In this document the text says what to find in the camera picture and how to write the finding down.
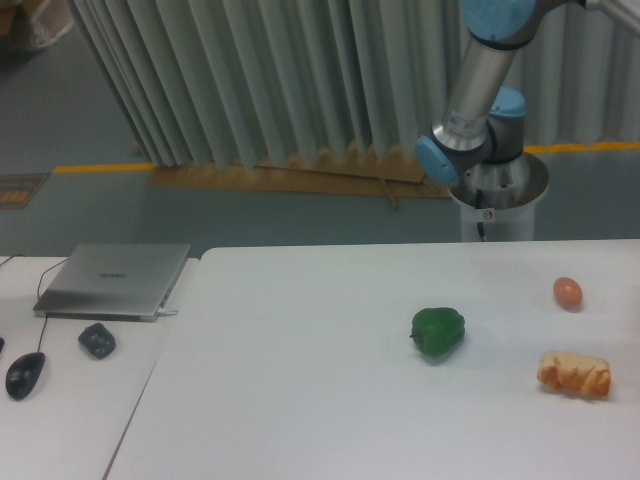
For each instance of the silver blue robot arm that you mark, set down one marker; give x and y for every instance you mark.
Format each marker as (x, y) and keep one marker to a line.
(480, 95)

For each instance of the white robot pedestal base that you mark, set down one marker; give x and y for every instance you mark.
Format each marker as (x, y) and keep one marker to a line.
(497, 202)

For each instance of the grey-green pleated curtain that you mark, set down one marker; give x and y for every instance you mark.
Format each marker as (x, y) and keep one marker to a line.
(244, 81)

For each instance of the green bell pepper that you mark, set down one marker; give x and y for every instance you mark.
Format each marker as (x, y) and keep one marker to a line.
(435, 331)

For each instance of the toy bread loaf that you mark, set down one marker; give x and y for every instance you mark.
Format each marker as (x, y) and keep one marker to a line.
(580, 374)

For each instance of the plastic bag with boxes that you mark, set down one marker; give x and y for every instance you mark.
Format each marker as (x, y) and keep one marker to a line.
(28, 26)

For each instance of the aluminium frame bar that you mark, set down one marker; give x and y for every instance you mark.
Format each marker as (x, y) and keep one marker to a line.
(626, 12)

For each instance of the silver closed laptop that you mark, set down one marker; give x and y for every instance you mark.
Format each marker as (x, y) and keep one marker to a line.
(114, 281)

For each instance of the brown egg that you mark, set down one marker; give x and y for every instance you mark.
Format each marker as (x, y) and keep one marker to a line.
(568, 293)

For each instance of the black computer mouse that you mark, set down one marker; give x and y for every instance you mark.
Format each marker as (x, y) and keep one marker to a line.
(23, 375)

